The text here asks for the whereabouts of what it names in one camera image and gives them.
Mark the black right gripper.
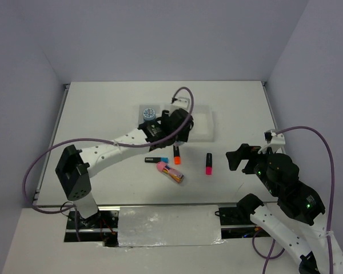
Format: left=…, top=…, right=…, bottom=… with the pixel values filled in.
left=224, top=141, right=278, bottom=195

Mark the blue cleaning gel jar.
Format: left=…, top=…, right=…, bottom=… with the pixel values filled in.
left=176, top=134, right=186, bottom=144
left=142, top=107, right=157, bottom=122

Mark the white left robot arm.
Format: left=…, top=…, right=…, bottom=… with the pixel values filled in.
left=55, top=108, right=194, bottom=228

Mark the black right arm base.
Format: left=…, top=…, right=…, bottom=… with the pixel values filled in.
left=214, top=207, right=262, bottom=239

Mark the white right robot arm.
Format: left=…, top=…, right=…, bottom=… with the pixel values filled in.
left=226, top=144, right=343, bottom=273

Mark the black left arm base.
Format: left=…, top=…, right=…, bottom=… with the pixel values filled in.
left=62, top=209, right=119, bottom=247

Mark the clear three-compartment plastic organizer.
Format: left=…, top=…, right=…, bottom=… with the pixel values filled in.
left=133, top=103, right=214, bottom=143

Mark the orange highlighter with black cap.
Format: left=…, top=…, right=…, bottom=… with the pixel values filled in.
left=173, top=146, right=181, bottom=165

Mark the pink highlighter with black cap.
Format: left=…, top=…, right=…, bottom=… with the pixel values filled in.
left=205, top=153, right=213, bottom=175

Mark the blue highlighter with black cap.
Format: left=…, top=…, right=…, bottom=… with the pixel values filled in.
left=144, top=157, right=169, bottom=163

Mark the pink tube of coloured pens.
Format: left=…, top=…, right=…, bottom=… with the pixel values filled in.
left=157, top=162, right=184, bottom=184

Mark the white foil-covered front panel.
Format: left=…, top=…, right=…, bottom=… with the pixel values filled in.
left=118, top=205, right=224, bottom=247

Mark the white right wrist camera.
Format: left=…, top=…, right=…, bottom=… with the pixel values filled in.
left=258, top=130, right=286, bottom=154

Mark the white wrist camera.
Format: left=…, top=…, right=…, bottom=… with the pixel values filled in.
left=170, top=97, right=190, bottom=111
left=258, top=130, right=286, bottom=154

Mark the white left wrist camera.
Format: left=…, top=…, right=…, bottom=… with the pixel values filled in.
left=170, top=97, right=190, bottom=111

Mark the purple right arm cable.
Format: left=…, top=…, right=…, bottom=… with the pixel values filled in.
left=251, top=126, right=336, bottom=274

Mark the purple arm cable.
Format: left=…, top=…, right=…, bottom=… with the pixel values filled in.
left=22, top=86, right=194, bottom=243
left=251, top=126, right=336, bottom=274

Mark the silver metal table rail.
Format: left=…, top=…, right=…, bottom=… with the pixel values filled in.
left=34, top=202, right=238, bottom=209

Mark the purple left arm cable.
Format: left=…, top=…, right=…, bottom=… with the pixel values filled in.
left=22, top=86, right=194, bottom=243

